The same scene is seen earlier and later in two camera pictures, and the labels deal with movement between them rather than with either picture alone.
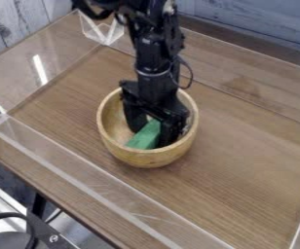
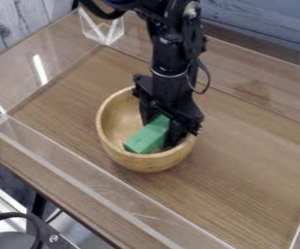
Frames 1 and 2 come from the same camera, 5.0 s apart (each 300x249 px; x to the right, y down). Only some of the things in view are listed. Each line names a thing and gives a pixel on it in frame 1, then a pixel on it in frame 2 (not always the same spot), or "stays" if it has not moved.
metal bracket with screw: (46, 235) stays
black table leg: (38, 205) stays
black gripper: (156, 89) to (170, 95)
